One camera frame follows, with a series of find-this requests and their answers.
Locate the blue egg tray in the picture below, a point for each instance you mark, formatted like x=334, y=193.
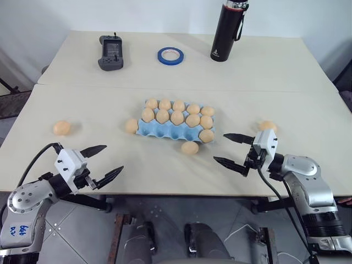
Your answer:
x=165, y=132

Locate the grey handheld remote controller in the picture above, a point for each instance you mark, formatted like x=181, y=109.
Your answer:
x=110, y=52

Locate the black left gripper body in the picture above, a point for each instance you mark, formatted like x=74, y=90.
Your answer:
x=85, y=177

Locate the blue tape roll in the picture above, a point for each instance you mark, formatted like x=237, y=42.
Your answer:
x=162, y=59

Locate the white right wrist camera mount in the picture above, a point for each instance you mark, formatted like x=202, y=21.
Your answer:
x=268, y=143

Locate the tan egg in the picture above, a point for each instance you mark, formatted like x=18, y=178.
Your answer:
x=162, y=115
x=177, y=117
x=165, y=104
x=147, y=115
x=206, y=136
x=61, y=128
x=178, y=105
x=206, y=122
x=207, y=110
x=266, y=125
x=192, y=120
x=189, y=148
x=151, y=103
x=131, y=126
x=193, y=109

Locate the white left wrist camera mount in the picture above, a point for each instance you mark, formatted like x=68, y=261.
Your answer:
x=68, y=162

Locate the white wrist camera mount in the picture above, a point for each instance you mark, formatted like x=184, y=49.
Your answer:
x=268, y=143
x=68, y=162

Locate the black table support bracket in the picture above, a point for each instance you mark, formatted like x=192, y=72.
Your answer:
x=88, y=202
x=275, y=204

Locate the dark rounded leg cover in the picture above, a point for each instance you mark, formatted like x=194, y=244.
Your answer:
x=143, y=244
x=204, y=242

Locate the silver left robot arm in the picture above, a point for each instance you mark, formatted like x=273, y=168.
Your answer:
x=24, y=198

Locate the black thermos bottle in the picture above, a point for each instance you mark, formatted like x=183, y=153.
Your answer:
x=224, y=33

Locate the dark patterned floor mat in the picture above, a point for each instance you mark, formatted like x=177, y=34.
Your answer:
x=13, y=105

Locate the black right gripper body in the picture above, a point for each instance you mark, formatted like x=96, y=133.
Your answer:
x=254, y=159

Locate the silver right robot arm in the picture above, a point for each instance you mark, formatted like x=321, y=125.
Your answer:
x=302, y=170

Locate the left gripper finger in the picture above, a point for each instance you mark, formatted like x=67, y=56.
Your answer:
x=93, y=150
x=110, y=176

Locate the rusty metal bar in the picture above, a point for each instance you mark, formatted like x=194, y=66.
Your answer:
x=269, y=244
x=119, y=236

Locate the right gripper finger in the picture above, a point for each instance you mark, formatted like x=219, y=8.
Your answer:
x=231, y=164
x=239, y=138

